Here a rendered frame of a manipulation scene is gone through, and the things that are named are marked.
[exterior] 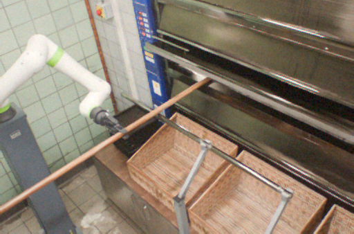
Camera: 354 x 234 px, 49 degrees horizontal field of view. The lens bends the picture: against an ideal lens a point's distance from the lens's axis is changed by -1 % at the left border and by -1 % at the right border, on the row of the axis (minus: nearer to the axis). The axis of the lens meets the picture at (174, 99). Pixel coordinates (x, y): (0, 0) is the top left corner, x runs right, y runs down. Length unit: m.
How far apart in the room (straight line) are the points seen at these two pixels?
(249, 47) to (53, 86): 1.77
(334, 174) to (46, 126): 2.23
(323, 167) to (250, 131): 0.45
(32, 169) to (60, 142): 0.84
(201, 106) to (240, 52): 0.61
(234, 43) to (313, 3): 0.52
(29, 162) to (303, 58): 1.75
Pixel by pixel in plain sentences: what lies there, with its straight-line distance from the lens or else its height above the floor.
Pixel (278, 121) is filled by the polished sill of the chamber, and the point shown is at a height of 1.17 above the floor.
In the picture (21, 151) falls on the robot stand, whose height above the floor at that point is 0.97.
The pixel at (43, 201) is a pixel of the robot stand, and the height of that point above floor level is 0.53.
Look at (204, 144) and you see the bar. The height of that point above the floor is 1.17.
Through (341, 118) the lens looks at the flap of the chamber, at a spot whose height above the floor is 1.40.
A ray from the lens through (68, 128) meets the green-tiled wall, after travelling 3.46.
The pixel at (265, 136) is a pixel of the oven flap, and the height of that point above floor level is 1.02.
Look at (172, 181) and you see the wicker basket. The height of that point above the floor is 0.59.
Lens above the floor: 2.47
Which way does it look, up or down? 35 degrees down
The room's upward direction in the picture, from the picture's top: 9 degrees counter-clockwise
